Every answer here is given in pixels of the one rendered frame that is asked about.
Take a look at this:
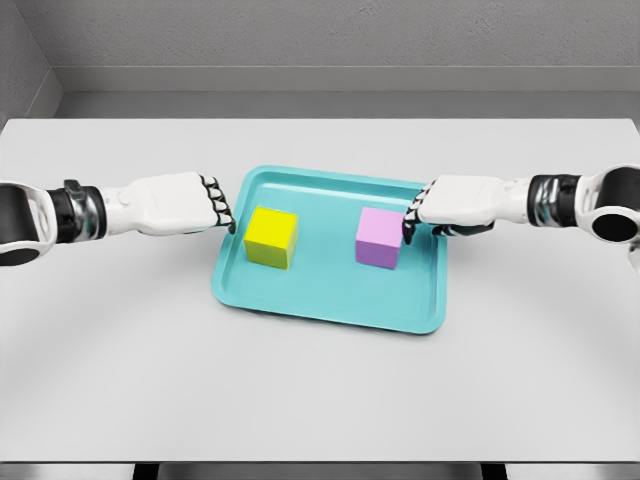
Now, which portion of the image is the yellow cube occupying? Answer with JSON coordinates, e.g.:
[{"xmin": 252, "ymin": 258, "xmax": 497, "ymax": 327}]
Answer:
[{"xmin": 243, "ymin": 205, "xmax": 300, "ymax": 271}]

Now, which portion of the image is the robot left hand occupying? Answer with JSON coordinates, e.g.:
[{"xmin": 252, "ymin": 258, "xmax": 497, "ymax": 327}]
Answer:
[{"xmin": 130, "ymin": 171, "xmax": 237, "ymax": 236}]

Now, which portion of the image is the teal rectangular tray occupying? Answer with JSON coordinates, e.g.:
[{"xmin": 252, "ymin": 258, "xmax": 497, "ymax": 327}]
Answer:
[{"xmin": 211, "ymin": 165, "xmax": 448, "ymax": 336}]

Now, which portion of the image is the pink cube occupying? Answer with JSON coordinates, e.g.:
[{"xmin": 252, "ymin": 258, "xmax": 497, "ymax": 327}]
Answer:
[{"xmin": 354, "ymin": 206, "xmax": 406, "ymax": 272}]

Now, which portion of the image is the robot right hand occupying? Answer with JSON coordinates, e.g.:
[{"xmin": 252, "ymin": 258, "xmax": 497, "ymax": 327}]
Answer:
[{"xmin": 401, "ymin": 174, "xmax": 497, "ymax": 246}]

